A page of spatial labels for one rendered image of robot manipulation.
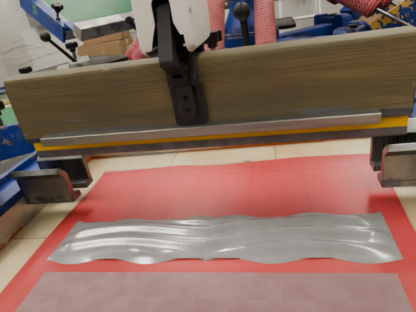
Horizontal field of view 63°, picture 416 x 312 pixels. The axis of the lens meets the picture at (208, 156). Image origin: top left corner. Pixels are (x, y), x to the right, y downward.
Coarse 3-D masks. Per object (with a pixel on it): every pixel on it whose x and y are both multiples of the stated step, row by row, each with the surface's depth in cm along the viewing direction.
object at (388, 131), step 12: (312, 132) 34; (324, 132) 34; (336, 132) 34; (348, 132) 34; (360, 132) 33; (372, 132) 33; (384, 132) 33; (396, 132) 33; (144, 144) 38; (156, 144) 38; (168, 144) 38; (180, 144) 37; (192, 144) 37; (204, 144) 37; (216, 144) 37; (228, 144) 36; (240, 144) 36; (252, 144) 36; (48, 156) 41; (60, 156) 41
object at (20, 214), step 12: (264, 144) 55; (276, 144) 54; (96, 156) 61; (108, 156) 61; (120, 156) 60; (24, 204) 45; (36, 204) 47; (0, 216) 41; (12, 216) 43; (24, 216) 45; (0, 228) 41; (12, 228) 43; (0, 240) 41
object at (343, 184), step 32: (288, 160) 49; (320, 160) 48; (352, 160) 46; (224, 192) 44; (256, 192) 43; (288, 192) 42; (320, 192) 41; (352, 192) 40; (384, 192) 39; (224, 288) 30; (256, 288) 30; (288, 288) 29; (320, 288) 28; (352, 288) 28; (384, 288) 27
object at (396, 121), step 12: (384, 120) 32; (396, 120) 32; (252, 132) 35; (264, 132) 35; (276, 132) 35; (288, 132) 35; (300, 132) 34; (36, 144) 40; (84, 144) 39; (96, 144) 39; (108, 144) 39; (120, 144) 39; (132, 144) 38
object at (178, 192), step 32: (96, 192) 50; (128, 192) 49; (160, 192) 47; (192, 192) 46; (64, 224) 44; (32, 256) 39; (32, 288) 34; (64, 288) 33; (96, 288) 33; (128, 288) 32; (160, 288) 31; (192, 288) 31
